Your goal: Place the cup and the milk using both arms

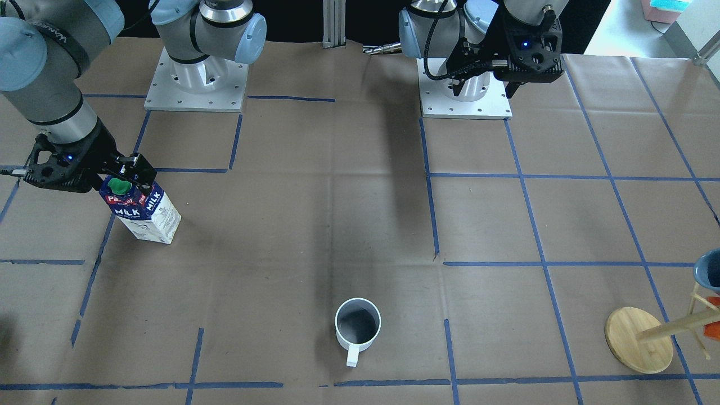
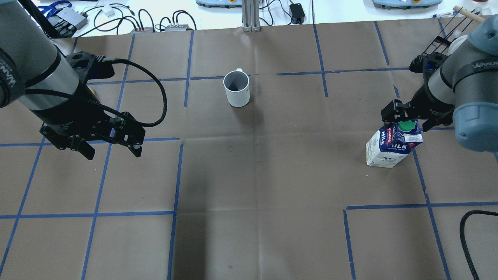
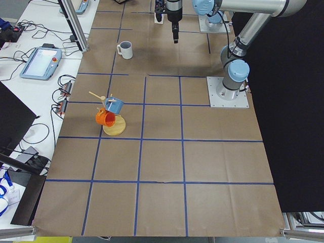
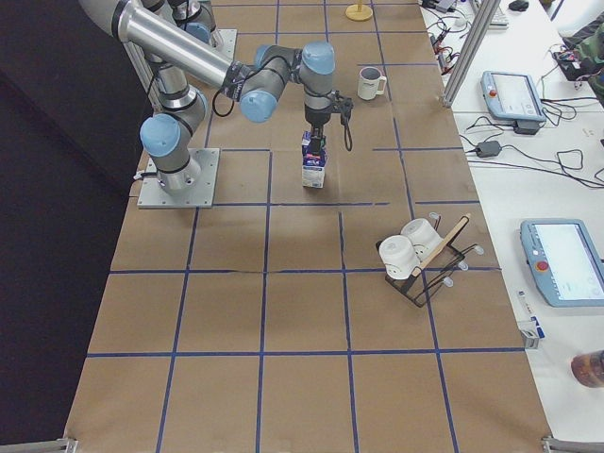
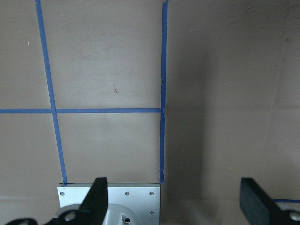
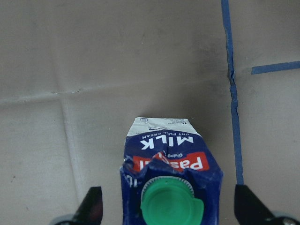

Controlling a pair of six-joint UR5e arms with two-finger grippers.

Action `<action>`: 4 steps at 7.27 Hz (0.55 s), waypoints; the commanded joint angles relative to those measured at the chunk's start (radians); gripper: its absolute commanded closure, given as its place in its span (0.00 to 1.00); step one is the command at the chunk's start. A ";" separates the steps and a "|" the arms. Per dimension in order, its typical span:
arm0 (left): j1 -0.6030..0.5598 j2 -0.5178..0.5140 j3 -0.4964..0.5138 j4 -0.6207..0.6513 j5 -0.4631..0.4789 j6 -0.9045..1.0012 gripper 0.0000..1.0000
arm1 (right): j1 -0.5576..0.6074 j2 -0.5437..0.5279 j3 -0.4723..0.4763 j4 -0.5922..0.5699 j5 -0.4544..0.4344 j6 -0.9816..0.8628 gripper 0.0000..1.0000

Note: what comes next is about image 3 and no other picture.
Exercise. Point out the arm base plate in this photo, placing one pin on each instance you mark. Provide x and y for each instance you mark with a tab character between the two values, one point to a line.
220	97

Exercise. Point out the grey white mug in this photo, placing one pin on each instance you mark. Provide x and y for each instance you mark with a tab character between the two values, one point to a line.
125	49

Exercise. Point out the left table teach pendant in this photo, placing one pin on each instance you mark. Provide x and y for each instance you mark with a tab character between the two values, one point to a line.
42	63

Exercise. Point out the orange mug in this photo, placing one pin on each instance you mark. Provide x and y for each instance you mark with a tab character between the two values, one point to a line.
105	118

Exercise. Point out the blue mug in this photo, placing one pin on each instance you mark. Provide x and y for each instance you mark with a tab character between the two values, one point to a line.
113	104

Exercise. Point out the black monitor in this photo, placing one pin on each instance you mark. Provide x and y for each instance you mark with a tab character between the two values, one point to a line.
16	119

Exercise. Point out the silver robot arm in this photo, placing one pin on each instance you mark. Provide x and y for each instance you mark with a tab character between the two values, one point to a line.
236	69

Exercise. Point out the wooden mug tree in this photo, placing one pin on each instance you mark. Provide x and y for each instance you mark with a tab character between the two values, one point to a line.
120	123

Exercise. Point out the left aluminium frame post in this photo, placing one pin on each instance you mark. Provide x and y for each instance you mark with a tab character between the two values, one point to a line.
74	24

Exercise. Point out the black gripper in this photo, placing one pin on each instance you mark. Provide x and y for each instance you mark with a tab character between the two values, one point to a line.
174	11

